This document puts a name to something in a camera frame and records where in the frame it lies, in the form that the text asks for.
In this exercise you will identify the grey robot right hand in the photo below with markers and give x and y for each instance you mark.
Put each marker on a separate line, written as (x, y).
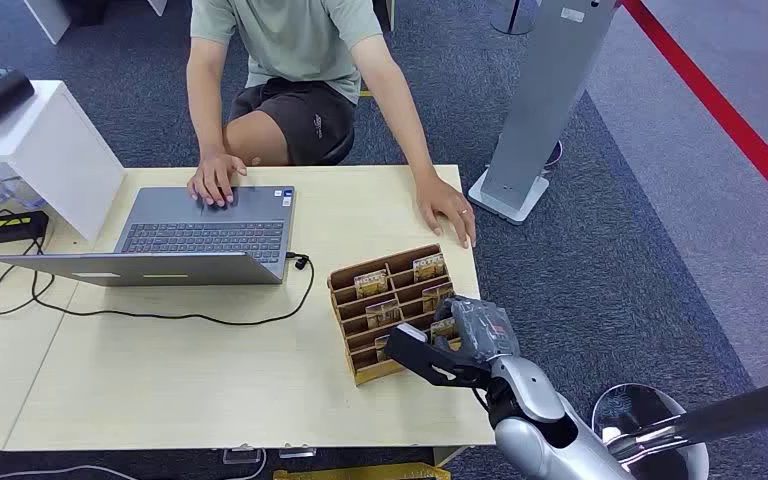
(480, 328)

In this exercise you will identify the person's left hand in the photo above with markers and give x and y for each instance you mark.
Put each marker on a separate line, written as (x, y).
(447, 205)

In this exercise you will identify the person's right hand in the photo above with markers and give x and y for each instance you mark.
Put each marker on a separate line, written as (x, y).
(215, 179)

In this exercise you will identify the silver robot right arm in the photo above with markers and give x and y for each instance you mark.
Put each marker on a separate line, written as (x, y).
(543, 430)

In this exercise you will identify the person's right forearm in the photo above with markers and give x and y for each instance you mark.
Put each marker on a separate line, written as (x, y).
(205, 112)

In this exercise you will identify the person's left forearm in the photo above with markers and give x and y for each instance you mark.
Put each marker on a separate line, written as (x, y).
(400, 126)

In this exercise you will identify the printed hotel card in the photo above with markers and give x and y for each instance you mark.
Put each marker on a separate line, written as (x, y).
(442, 328)
(371, 283)
(429, 267)
(382, 313)
(436, 296)
(381, 348)

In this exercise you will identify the wooden card holder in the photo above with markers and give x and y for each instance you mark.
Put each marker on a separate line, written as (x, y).
(364, 311)

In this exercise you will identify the person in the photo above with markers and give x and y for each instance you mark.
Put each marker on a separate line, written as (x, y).
(291, 53)

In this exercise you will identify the grey laptop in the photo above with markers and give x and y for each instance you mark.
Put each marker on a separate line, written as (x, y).
(205, 238)

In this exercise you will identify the grey floor stand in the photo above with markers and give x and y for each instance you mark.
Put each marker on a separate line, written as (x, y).
(543, 99)

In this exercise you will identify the chrome stanchion base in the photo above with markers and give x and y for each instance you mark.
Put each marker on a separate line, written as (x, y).
(629, 407)

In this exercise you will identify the white cabinet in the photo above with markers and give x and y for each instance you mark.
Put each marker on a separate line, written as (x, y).
(46, 146)

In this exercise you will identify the yellow bar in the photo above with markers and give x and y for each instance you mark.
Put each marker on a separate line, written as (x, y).
(364, 473)

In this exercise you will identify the round metal floor base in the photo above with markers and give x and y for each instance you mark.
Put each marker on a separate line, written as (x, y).
(513, 16)

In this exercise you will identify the black power adapter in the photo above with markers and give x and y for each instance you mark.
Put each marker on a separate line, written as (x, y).
(13, 226)

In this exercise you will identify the clear water bottles pack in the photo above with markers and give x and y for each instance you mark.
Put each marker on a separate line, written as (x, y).
(0, 185)

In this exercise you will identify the white furniture panel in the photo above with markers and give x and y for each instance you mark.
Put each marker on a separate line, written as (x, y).
(49, 16)

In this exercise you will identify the red floor tape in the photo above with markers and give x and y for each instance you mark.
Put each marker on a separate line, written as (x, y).
(722, 109)

